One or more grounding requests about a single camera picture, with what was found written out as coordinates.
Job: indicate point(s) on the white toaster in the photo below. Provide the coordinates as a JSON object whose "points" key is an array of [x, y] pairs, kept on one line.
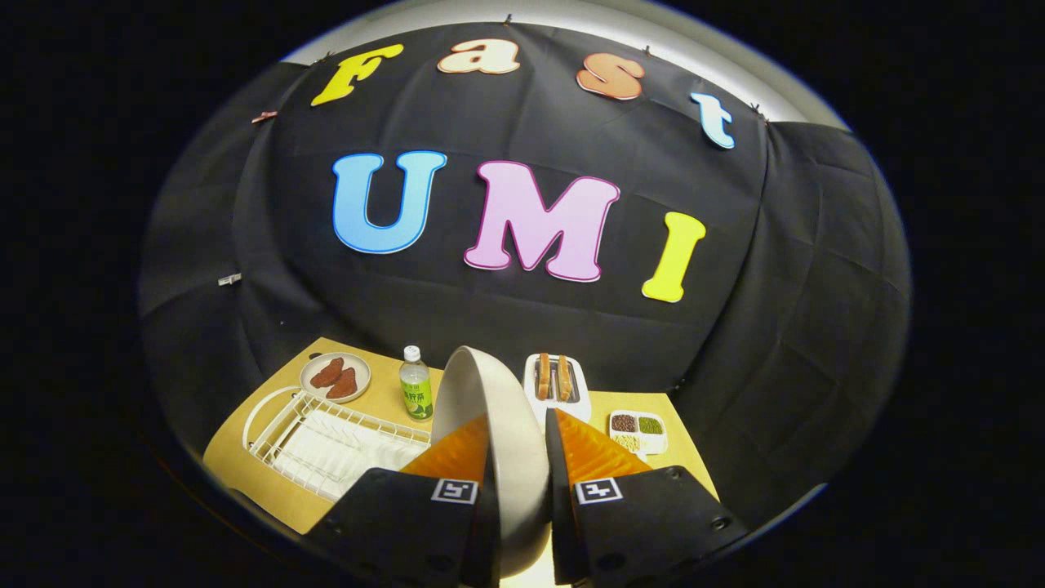
{"points": [[573, 407]]}

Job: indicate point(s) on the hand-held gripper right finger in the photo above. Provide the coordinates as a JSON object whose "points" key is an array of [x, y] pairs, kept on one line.
{"points": [[559, 523]]}

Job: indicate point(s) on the pile of yellow soybeans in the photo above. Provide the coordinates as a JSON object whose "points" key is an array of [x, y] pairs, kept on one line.
{"points": [[627, 443]]}

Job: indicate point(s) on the pile of green beans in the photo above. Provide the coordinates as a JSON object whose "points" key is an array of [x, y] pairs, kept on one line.
{"points": [[650, 425]]}

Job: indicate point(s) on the white divided dish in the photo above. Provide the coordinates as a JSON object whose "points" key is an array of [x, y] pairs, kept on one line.
{"points": [[653, 443]]}

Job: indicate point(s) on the small pink clip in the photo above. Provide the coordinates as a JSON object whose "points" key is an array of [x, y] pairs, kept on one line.
{"points": [[264, 117]]}

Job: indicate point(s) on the small grey plate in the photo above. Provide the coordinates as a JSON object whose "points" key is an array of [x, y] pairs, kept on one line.
{"points": [[361, 371]]}

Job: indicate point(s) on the pile of red beans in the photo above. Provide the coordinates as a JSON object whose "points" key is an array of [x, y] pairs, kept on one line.
{"points": [[624, 423]]}

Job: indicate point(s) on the beige round plate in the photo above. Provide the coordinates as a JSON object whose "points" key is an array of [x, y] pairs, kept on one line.
{"points": [[506, 408]]}

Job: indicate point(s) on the black backdrop cloth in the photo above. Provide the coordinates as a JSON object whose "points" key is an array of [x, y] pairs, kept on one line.
{"points": [[506, 327]]}

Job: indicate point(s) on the small white clip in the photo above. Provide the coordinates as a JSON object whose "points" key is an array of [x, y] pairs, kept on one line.
{"points": [[229, 279]]}

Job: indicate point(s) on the red meat piece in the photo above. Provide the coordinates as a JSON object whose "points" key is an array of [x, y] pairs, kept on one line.
{"points": [[326, 373], [343, 384]]}

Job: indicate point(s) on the green label drink bottle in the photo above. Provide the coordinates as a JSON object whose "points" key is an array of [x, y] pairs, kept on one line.
{"points": [[415, 392]]}

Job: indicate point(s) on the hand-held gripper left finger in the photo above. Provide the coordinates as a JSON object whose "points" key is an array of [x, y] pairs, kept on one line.
{"points": [[392, 531]]}

